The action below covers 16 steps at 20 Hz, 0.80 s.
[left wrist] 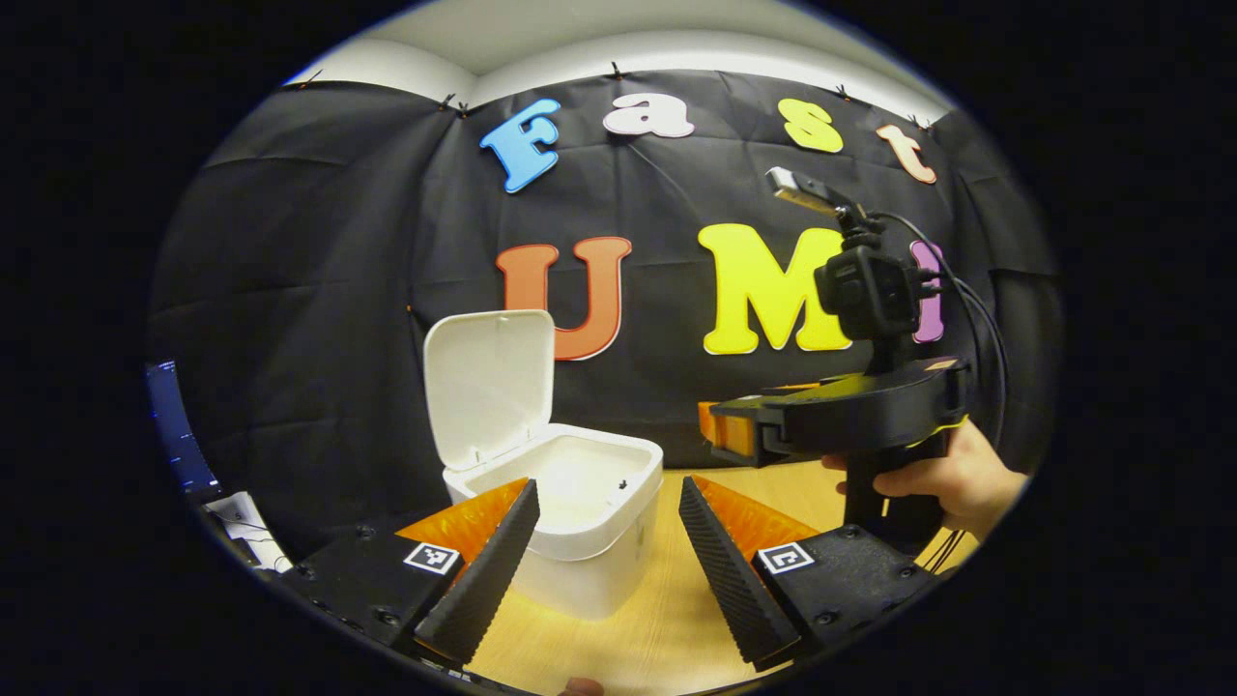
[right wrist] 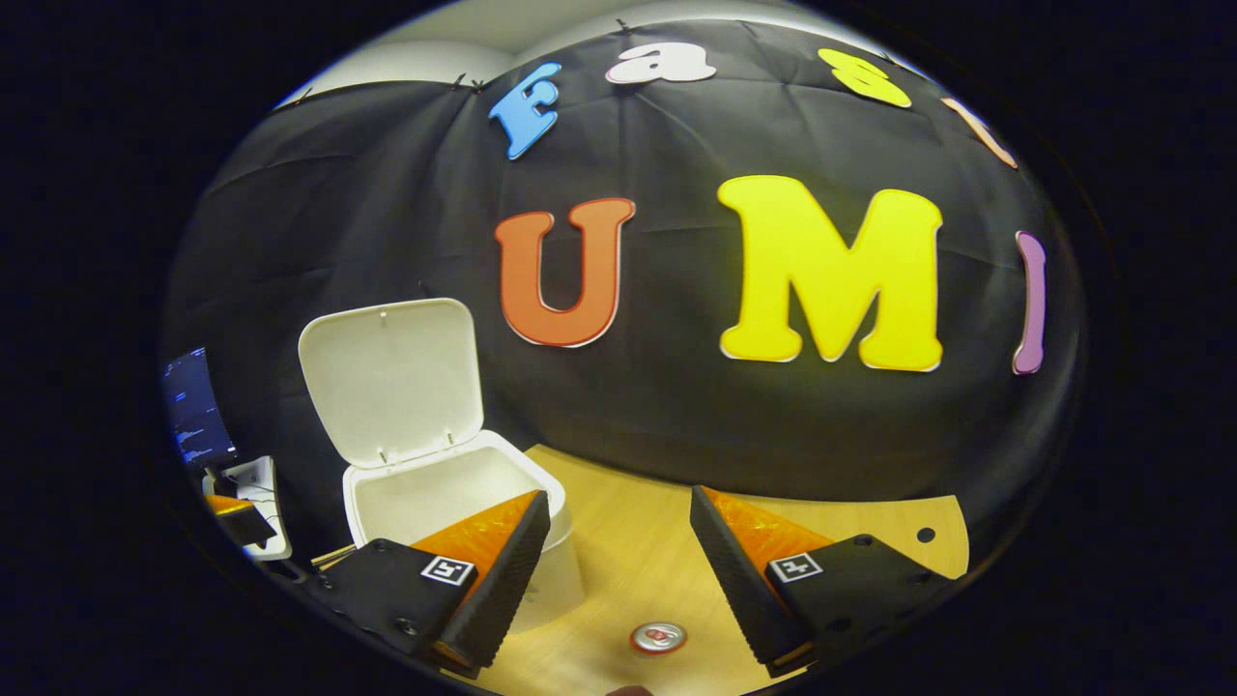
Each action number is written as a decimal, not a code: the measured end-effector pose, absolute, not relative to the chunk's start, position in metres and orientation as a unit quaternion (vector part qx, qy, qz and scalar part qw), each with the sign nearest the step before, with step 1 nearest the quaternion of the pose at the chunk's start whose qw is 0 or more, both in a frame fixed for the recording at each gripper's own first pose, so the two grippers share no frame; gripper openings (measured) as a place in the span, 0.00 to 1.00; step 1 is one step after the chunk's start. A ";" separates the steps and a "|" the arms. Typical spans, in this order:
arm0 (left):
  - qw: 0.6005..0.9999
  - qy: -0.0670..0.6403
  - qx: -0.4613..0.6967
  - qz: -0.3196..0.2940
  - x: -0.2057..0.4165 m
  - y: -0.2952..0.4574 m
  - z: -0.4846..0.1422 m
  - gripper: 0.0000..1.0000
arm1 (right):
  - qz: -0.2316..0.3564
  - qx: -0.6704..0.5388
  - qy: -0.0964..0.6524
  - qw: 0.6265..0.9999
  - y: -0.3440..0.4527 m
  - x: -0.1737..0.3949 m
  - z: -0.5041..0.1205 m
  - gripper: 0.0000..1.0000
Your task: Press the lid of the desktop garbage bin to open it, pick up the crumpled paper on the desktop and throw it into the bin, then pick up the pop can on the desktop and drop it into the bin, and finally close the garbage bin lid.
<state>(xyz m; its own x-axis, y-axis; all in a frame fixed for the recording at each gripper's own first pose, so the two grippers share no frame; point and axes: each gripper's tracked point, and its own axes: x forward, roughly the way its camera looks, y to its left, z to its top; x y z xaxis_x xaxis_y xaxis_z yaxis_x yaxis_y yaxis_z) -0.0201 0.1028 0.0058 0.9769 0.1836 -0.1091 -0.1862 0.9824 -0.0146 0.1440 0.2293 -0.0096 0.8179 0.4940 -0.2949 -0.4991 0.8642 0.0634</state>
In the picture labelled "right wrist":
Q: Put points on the white desktop garbage bin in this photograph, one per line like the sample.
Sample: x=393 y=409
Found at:
x=387 y=377

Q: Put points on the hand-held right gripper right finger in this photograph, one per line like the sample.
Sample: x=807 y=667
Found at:
x=744 y=590

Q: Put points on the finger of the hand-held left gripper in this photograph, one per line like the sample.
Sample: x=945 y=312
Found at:
x=242 y=527

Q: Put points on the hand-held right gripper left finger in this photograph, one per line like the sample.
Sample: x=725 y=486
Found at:
x=503 y=590

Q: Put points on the black backdrop cloth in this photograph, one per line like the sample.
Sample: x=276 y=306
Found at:
x=676 y=435

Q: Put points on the white box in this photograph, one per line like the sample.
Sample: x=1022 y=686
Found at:
x=263 y=483

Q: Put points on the wooden desktop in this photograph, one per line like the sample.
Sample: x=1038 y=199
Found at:
x=638 y=541

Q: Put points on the blue computer monitor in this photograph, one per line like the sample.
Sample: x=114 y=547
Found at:
x=198 y=406

